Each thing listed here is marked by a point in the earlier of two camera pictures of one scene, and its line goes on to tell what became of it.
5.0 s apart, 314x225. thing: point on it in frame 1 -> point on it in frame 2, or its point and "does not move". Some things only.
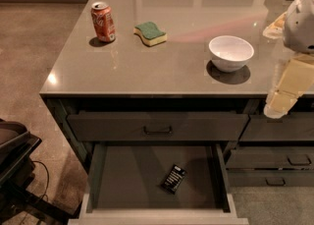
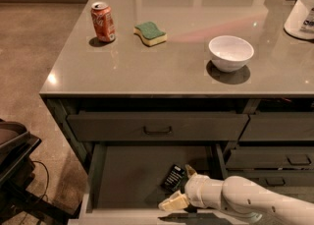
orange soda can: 103,20 does not move
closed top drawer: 157,127 does not move
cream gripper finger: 276,29 -> 190,172
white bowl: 230,53 does not move
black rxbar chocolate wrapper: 174,179 does not move
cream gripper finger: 293,81 -> 175,202
